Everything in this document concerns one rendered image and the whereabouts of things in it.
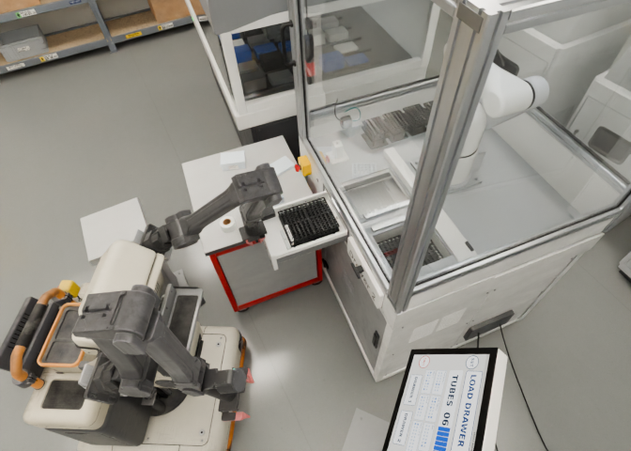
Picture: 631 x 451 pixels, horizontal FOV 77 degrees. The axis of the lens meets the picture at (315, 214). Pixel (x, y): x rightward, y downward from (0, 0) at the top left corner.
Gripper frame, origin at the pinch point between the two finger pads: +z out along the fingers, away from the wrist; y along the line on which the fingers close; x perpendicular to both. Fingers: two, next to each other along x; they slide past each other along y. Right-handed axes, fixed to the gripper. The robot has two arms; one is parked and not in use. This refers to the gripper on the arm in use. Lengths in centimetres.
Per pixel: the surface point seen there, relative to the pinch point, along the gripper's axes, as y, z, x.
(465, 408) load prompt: 34, -26, -88
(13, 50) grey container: -156, 69, 361
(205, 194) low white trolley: -15, 14, 47
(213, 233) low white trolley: -16.6, 13.8, 22.1
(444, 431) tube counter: 28, -23, -90
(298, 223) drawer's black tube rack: 19.6, 0.2, 2.6
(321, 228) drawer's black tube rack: 27.8, -0.1, -4.3
